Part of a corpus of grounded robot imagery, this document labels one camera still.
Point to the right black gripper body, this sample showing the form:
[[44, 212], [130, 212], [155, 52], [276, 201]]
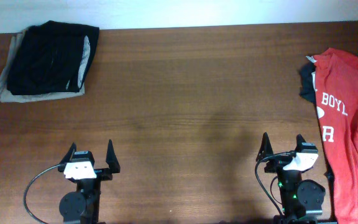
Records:
[[276, 165]]

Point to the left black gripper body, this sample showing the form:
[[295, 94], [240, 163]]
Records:
[[104, 175]]

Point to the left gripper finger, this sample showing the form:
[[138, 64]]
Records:
[[111, 159], [67, 157]]

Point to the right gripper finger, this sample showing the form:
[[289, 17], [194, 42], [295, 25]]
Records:
[[265, 148], [300, 143]]

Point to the red printed t-shirt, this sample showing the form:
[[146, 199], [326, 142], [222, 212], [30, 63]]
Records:
[[336, 82]]

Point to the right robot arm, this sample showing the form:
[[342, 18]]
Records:
[[301, 200]]

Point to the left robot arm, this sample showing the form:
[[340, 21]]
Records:
[[82, 205]]

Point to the dark navy garment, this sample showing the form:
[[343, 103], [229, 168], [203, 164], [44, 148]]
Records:
[[307, 91]]

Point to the folded beige garment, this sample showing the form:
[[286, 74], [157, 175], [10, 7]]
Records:
[[7, 97]]

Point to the folded black garment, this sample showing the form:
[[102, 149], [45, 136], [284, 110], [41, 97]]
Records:
[[53, 57]]

